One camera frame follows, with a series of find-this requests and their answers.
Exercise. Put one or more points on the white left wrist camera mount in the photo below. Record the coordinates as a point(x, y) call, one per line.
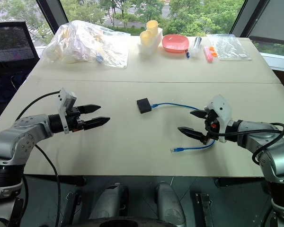
point(66, 104)

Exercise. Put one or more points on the black mesh office chair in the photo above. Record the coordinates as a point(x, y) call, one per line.
point(9, 45)

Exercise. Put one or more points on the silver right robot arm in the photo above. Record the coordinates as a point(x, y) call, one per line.
point(262, 142)

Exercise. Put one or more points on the small clear zip bag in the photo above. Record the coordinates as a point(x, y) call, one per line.
point(229, 47)

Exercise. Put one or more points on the small black box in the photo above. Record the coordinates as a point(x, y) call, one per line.
point(144, 105)

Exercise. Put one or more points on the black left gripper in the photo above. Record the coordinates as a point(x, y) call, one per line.
point(73, 119)

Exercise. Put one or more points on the orange small clip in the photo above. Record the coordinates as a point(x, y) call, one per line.
point(213, 51)

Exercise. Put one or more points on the white plastic container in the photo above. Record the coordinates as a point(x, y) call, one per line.
point(153, 42)

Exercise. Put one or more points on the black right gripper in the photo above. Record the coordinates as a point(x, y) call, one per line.
point(211, 125)

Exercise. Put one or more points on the silver right robot leg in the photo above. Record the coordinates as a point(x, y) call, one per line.
point(169, 203)

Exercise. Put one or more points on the black table leg bracket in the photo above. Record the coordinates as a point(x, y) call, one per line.
point(72, 208)
point(206, 208)

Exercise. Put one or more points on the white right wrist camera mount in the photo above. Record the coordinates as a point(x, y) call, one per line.
point(221, 113)

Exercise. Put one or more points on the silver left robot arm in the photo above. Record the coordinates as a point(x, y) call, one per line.
point(19, 134)

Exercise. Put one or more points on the yellow plastic cup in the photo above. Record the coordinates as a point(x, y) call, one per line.
point(146, 37)
point(152, 26)

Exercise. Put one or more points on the pink plastic bowl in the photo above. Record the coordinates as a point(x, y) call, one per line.
point(175, 43)

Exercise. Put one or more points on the clear plastic tube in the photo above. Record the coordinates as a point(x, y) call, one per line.
point(196, 46)

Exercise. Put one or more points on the large clear plastic bag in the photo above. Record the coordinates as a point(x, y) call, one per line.
point(85, 45)

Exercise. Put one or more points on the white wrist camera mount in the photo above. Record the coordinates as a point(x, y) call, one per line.
point(66, 104)
point(221, 113)

